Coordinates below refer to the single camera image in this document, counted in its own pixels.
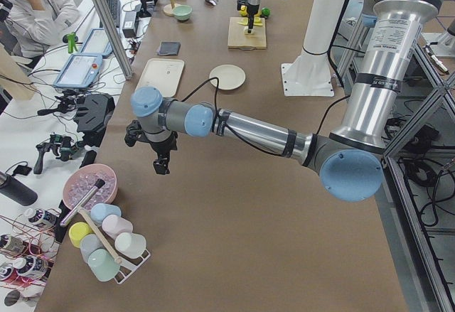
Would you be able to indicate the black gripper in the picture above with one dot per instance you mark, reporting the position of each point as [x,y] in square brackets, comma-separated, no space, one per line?
[161,147]
[252,11]

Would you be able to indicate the white steamed bun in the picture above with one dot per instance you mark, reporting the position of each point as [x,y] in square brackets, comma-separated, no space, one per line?
[249,32]

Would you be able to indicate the cream rabbit tray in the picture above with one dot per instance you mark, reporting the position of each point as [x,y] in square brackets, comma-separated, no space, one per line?
[162,73]

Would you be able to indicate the lower whole lemon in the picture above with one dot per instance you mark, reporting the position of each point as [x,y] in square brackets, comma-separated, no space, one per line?
[243,13]

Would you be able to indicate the bamboo cutting board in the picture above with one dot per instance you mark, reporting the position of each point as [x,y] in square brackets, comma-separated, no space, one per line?
[240,38]

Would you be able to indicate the metal scoop black tip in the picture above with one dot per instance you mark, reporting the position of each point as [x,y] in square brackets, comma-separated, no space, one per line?
[89,194]

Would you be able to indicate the beige round plate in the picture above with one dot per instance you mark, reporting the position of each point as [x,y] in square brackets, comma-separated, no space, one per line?
[227,77]

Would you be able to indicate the mint green bowl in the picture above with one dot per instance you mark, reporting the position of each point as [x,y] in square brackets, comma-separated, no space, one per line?
[182,12]

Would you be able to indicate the pink cup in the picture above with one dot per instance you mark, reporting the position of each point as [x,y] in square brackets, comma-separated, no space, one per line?
[114,225]

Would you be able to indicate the blue cup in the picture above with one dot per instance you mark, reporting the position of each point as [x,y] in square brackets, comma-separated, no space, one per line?
[101,210]

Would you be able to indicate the black stand base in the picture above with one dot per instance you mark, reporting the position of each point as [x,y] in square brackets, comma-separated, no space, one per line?
[92,115]

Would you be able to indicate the white cup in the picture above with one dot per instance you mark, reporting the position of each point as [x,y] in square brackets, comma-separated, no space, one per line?
[130,244]

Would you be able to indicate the dark grey folded cloth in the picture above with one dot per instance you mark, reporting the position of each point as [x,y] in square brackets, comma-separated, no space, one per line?
[169,48]

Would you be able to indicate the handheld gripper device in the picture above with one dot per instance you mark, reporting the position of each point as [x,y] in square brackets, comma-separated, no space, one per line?
[62,147]

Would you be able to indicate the white cup rack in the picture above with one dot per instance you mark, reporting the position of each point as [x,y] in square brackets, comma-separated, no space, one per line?
[129,266]

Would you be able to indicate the grey cup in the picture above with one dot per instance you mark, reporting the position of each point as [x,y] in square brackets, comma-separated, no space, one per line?
[88,245]

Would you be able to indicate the yellow cup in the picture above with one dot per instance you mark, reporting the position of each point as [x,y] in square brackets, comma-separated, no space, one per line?
[77,232]

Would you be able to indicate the mint green cup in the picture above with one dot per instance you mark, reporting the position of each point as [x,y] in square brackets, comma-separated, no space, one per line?
[103,265]

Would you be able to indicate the blue teach pendant near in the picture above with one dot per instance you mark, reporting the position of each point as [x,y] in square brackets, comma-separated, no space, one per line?
[79,71]

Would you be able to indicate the blue teach pendant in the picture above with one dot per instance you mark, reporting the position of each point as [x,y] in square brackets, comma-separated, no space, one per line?
[97,42]
[79,71]

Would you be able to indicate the blue teach pendant far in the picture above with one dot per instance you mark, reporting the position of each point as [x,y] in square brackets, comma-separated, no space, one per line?
[97,42]

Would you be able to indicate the black keyboard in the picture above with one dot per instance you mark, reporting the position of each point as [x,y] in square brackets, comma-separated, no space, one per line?
[115,10]

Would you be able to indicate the black water bottle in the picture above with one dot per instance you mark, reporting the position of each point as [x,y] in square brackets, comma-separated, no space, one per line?
[17,191]

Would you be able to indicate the seated person white hoodie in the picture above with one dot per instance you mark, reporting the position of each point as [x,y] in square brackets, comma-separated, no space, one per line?
[40,24]

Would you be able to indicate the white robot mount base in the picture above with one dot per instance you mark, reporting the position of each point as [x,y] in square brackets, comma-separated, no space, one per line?
[310,74]

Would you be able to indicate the aluminium frame post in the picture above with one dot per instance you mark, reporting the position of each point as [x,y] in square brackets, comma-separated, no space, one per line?
[113,37]

